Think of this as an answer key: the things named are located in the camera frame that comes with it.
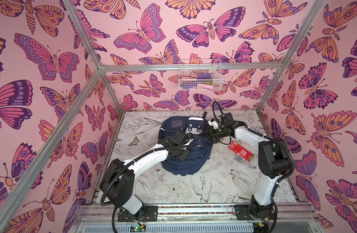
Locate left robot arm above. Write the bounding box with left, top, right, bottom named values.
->
left=100, top=130, right=201, bottom=221

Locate clear plastic pencil case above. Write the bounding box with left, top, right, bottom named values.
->
left=234, top=156, right=256, bottom=171

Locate navy blue backpack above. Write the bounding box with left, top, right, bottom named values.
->
left=158, top=112, right=213, bottom=176

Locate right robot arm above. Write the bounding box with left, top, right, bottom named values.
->
left=205, top=102, right=295, bottom=220

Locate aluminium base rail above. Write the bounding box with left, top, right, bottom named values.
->
left=70, top=203, right=325, bottom=233

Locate white wire basket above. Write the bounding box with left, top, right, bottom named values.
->
left=177, top=60, right=224, bottom=91

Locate red notebook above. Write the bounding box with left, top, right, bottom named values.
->
left=228, top=141, right=254, bottom=162

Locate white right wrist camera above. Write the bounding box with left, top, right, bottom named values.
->
left=208, top=118, right=221, bottom=130

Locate green circuit board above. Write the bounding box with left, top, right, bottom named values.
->
left=129, top=224, right=147, bottom=233

